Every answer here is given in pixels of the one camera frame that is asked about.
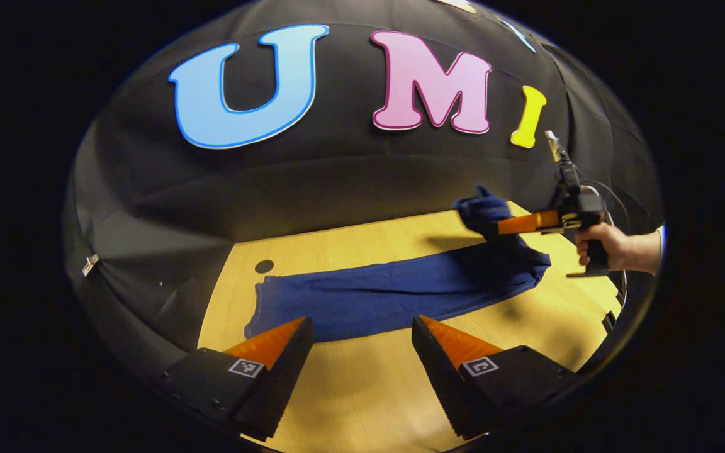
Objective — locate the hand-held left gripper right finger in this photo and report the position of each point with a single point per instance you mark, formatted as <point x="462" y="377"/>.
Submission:
<point x="432" y="368"/>

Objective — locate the blue denim jeans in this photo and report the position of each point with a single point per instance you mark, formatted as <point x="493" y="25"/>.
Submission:
<point x="387" y="292"/>

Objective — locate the black backdrop cloth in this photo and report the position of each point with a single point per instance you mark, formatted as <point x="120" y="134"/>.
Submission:
<point x="337" y="176"/>

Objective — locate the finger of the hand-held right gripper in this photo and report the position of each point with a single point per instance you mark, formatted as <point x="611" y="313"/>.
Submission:
<point x="529" y="222"/>

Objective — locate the white backdrop clip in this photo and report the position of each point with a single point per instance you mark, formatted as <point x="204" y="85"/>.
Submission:
<point x="90" y="264"/>

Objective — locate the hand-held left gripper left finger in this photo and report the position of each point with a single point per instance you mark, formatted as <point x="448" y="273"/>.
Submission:
<point x="287" y="371"/>

